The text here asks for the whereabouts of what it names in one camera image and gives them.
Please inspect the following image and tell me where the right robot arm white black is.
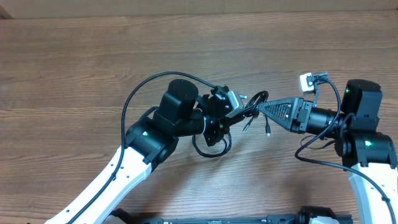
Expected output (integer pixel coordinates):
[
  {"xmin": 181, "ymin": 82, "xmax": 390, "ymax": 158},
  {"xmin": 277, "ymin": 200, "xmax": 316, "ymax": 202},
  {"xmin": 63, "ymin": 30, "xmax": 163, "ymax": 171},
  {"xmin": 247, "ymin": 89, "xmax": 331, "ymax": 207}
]
[{"xmin": 258, "ymin": 79, "xmax": 397, "ymax": 223}]

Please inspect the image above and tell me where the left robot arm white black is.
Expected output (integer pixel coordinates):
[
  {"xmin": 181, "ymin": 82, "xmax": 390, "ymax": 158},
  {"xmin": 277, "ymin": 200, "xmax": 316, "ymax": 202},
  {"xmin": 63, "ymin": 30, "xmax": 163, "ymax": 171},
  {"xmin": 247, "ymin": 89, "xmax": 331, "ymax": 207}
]
[{"xmin": 48, "ymin": 79, "xmax": 244, "ymax": 223}]

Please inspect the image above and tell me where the black USB cable bundle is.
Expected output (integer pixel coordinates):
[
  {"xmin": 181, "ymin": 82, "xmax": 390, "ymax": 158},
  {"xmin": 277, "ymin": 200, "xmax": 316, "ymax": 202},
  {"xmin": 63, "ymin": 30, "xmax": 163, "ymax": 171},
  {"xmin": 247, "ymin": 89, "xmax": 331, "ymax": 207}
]
[{"xmin": 192, "ymin": 90, "xmax": 271, "ymax": 158}]

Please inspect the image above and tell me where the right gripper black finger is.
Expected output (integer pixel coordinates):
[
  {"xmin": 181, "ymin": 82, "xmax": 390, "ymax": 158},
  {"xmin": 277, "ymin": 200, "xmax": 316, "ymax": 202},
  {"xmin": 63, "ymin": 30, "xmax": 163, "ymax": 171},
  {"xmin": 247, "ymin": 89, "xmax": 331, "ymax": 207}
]
[
  {"xmin": 258, "ymin": 97, "xmax": 299, "ymax": 112},
  {"xmin": 264, "ymin": 105, "xmax": 293, "ymax": 131}
]

